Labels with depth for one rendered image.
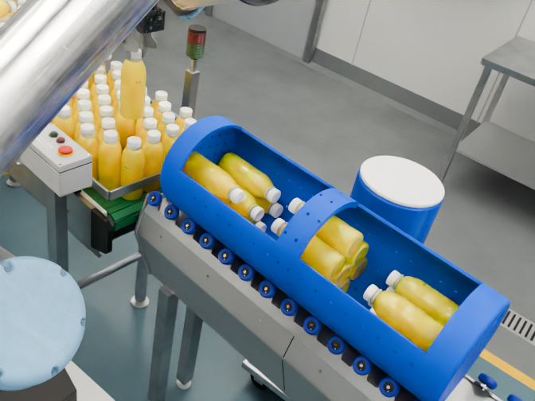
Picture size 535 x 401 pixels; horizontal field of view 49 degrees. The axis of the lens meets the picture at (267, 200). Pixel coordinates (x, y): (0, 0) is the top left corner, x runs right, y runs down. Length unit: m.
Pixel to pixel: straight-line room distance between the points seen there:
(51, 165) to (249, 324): 0.66
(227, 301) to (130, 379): 0.96
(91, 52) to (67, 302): 0.30
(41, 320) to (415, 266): 0.98
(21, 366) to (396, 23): 4.42
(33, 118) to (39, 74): 0.05
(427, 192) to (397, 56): 3.10
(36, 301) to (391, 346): 0.76
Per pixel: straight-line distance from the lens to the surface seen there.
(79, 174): 1.64
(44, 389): 1.02
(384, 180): 1.89
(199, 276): 1.63
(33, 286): 0.73
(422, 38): 4.82
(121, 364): 2.51
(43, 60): 0.72
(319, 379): 1.48
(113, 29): 0.75
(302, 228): 1.32
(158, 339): 2.07
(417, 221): 1.87
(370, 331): 1.27
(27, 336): 0.73
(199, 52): 2.09
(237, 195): 1.49
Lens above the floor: 2.00
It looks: 36 degrees down
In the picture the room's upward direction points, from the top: 13 degrees clockwise
